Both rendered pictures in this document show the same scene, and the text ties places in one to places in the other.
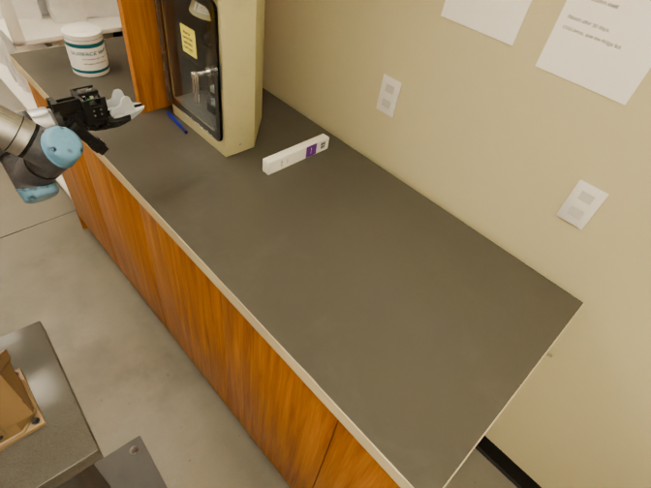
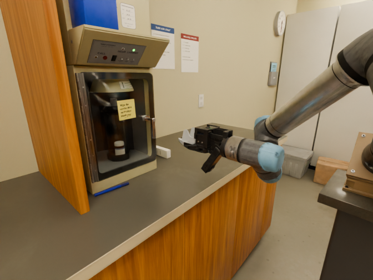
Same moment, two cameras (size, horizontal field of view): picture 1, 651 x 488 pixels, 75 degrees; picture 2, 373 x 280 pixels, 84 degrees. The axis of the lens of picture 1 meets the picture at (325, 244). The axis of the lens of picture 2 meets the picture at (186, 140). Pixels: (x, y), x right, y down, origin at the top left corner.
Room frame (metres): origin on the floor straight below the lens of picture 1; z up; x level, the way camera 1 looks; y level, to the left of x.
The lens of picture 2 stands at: (0.91, 1.28, 1.38)
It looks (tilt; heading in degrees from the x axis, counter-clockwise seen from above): 17 degrees down; 273
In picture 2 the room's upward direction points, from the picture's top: straight up
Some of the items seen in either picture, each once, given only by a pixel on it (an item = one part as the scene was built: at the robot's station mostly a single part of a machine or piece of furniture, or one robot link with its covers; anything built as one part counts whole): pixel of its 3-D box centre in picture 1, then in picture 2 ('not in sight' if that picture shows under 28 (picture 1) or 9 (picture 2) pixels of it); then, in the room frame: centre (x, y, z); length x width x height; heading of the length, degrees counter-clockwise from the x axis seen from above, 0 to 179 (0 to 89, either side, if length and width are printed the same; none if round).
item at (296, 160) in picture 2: not in sight; (286, 159); (-0.43, -1.67, 0.17); 0.60 x 0.42 x 0.33; 139
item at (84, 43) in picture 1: (86, 49); not in sight; (1.51, 1.01, 1.02); 0.13 x 0.13 x 0.15
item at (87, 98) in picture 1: (79, 112); (213, 140); (0.86, 0.63, 1.17); 0.12 x 0.08 x 0.09; 141
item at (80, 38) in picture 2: not in sight; (125, 50); (1.17, 0.52, 1.46); 0.32 x 0.12 x 0.10; 51
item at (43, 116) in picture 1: (44, 124); (235, 148); (0.80, 0.69, 1.17); 0.08 x 0.05 x 0.08; 51
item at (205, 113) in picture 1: (189, 60); (124, 124); (1.21, 0.49, 1.19); 0.30 x 0.01 x 0.40; 51
